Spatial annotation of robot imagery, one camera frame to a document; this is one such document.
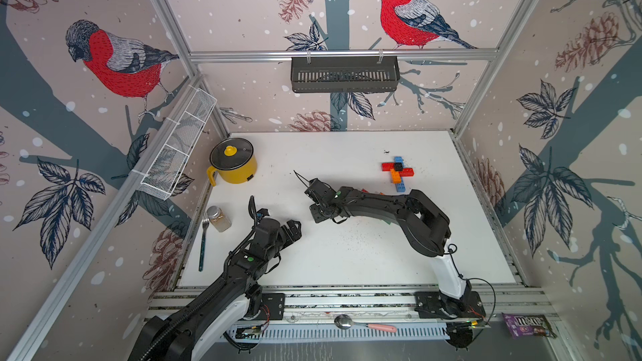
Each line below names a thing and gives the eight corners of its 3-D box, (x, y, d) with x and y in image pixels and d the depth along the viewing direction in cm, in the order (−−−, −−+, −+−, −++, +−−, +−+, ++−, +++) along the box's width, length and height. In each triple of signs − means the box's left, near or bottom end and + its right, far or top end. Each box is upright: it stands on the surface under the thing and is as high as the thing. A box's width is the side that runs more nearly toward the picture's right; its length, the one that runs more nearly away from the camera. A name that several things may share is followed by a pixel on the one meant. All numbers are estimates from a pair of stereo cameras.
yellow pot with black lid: (215, 186, 104) (203, 167, 94) (225, 157, 115) (215, 137, 105) (255, 186, 104) (247, 167, 94) (262, 157, 115) (255, 137, 105)
